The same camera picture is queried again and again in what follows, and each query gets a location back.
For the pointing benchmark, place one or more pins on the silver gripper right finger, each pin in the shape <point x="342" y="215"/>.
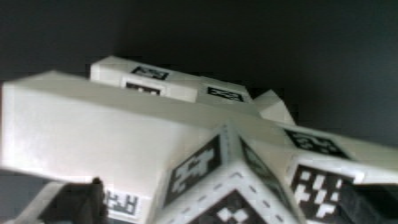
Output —
<point x="369" y="205"/>

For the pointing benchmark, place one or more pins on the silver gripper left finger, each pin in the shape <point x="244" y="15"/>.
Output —
<point x="68" y="204"/>

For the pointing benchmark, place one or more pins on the white chair back piece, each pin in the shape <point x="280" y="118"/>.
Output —
<point x="90" y="131"/>

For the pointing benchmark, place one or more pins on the small white marker cube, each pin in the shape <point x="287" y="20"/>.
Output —
<point x="223" y="188"/>

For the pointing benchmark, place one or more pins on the white chair leg block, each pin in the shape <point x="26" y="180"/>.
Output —
<point x="134" y="75"/>
<point x="273" y="108"/>

